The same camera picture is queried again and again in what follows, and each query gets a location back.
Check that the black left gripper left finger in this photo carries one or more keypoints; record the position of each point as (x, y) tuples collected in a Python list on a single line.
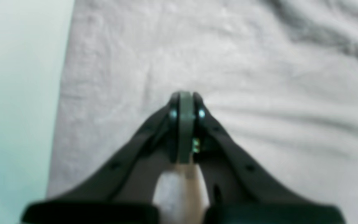
[(122, 189)]

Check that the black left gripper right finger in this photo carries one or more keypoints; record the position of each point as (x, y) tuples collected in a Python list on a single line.
[(240, 190)]

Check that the pink t-shirt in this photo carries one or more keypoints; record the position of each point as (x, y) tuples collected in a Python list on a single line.
[(281, 76)]

